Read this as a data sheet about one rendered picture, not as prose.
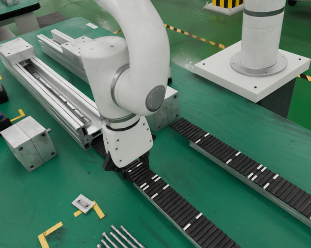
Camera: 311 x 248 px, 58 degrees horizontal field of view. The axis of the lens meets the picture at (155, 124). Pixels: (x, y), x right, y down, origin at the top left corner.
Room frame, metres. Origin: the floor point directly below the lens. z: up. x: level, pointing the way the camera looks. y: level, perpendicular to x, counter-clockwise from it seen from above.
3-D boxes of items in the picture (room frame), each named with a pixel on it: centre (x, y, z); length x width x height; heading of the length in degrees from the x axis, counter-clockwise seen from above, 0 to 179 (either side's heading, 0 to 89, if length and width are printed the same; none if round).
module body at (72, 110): (0.95, 0.39, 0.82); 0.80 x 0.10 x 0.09; 34
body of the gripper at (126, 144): (0.46, 0.07, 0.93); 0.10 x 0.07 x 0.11; 124
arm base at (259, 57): (0.86, -0.39, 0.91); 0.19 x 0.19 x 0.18
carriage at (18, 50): (1.16, 0.53, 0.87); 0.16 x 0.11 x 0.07; 34
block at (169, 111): (0.69, -0.02, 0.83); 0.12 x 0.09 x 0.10; 124
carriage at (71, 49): (1.06, 0.23, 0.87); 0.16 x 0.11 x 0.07; 34
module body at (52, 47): (1.06, 0.23, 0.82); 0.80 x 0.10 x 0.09; 34
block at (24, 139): (0.61, 0.35, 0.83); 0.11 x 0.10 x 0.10; 129
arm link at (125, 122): (0.46, 0.07, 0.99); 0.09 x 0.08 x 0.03; 124
